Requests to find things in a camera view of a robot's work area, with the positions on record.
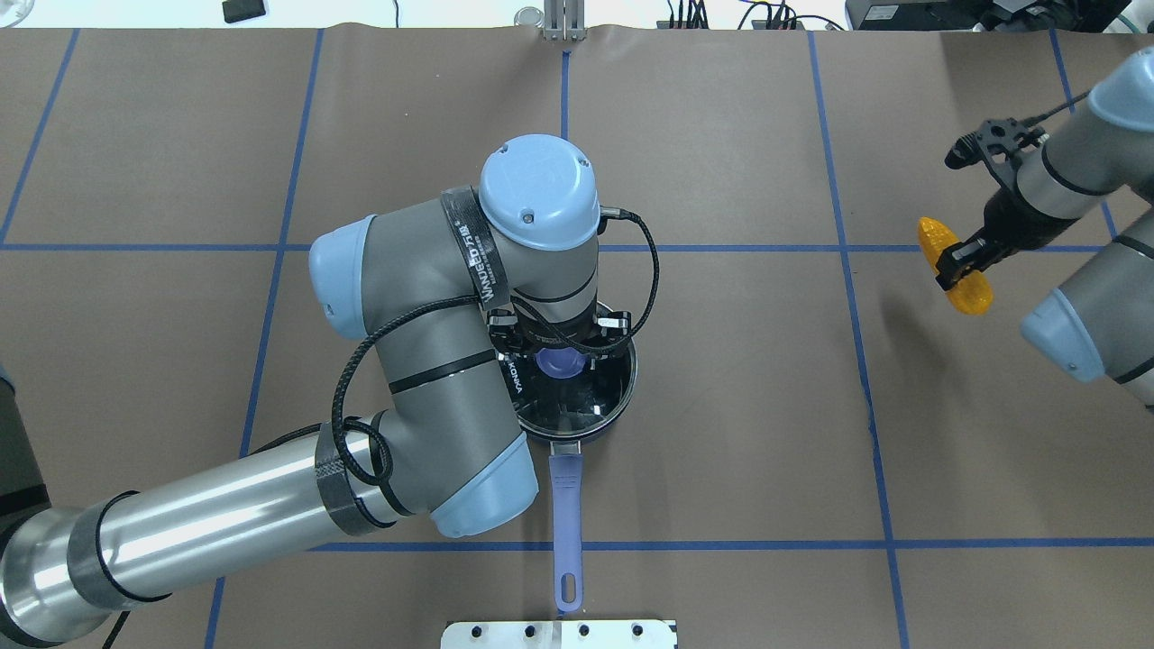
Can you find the black gripper pot arm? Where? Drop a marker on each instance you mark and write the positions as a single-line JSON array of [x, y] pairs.
[[616, 324]]

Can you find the silver robot arm with corn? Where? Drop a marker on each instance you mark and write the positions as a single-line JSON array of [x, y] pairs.
[[1096, 324]]

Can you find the glass pot lid blue knob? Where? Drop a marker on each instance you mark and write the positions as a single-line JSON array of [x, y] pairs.
[[566, 396]]

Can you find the black wrist camera mount corn arm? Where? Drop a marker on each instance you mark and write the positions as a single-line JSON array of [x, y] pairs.
[[999, 144]]

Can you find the small black device on table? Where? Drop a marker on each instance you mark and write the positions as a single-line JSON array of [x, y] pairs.
[[238, 11]]

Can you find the silver robot arm at pot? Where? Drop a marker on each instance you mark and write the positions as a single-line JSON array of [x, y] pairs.
[[420, 421]]

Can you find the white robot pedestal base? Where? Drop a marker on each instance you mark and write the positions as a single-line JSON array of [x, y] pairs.
[[605, 633]]

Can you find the black wrist camera mount pot arm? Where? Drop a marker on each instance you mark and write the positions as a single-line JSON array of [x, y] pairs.
[[614, 328]]

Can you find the dark blue saucepan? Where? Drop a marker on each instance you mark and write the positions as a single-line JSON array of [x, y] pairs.
[[565, 468]]

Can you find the aluminium frame post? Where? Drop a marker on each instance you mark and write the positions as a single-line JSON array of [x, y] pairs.
[[564, 20]]

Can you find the black gripper corn arm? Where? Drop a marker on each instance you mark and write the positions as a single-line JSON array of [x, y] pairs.
[[1007, 219]]

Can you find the black monitor top right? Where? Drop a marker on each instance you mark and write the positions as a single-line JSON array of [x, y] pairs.
[[982, 16]]

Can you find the yellow corn cob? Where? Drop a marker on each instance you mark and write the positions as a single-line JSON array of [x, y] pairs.
[[967, 290]]

